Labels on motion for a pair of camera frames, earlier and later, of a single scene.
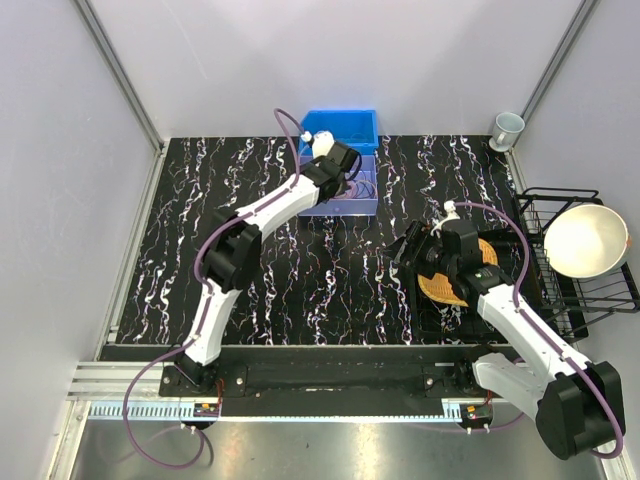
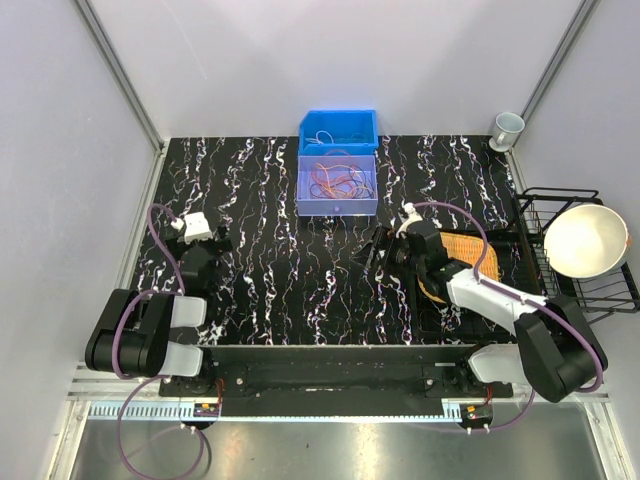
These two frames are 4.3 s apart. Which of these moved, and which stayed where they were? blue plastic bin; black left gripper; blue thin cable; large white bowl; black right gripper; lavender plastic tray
Moved: black left gripper; black right gripper
Stayed: large white bowl; lavender plastic tray; blue thin cable; blue plastic bin
